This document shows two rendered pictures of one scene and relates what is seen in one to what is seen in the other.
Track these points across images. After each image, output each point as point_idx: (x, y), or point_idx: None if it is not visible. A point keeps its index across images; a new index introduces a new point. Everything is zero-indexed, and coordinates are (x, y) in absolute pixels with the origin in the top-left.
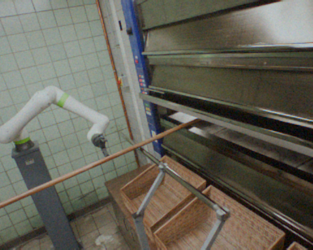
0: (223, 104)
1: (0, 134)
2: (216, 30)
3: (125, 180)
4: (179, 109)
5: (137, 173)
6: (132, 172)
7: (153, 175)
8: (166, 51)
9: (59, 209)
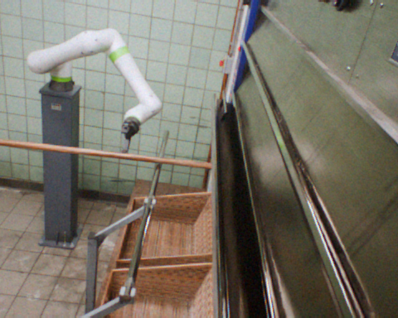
0: (244, 172)
1: (31, 60)
2: (284, 69)
3: (160, 191)
4: (212, 146)
5: (181, 193)
6: (176, 187)
7: (184, 206)
8: (250, 58)
9: (65, 178)
